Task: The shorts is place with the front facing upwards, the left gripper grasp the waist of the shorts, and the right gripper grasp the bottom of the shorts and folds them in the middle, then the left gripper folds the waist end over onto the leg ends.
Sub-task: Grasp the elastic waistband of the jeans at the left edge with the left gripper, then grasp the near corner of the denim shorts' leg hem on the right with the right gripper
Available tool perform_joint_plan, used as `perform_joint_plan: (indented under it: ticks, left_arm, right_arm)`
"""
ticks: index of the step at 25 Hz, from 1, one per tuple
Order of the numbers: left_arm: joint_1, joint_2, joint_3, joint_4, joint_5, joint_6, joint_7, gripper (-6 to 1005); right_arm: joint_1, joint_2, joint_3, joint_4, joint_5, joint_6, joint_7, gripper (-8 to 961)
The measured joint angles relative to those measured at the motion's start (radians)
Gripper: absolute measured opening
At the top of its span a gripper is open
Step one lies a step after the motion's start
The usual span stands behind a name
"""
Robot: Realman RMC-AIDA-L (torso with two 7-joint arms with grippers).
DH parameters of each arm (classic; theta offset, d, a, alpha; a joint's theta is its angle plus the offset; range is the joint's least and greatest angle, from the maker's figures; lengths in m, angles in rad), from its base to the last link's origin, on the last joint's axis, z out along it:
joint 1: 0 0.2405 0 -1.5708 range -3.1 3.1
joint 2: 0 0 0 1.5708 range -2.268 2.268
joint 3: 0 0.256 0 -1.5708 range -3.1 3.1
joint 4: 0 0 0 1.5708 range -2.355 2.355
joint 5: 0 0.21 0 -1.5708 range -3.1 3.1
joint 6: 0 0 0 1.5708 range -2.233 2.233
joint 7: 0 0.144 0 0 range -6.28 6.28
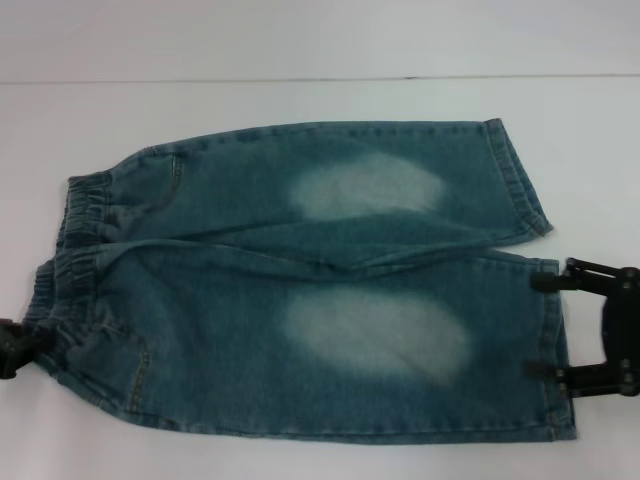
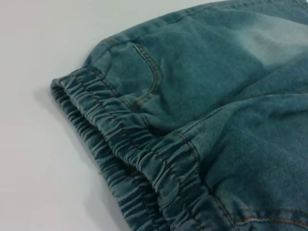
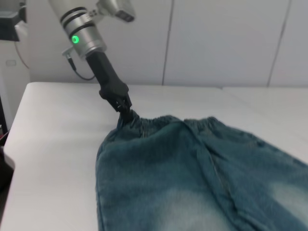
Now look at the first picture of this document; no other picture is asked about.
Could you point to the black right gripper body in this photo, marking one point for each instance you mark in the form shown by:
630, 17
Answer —
622, 330

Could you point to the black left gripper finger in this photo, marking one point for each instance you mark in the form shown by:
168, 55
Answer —
15, 365
9, 332

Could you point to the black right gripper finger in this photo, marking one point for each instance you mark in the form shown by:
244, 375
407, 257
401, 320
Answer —
590, 377
580, 277

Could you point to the blue denim shorts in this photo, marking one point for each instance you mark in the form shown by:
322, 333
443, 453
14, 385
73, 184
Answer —
325, 260

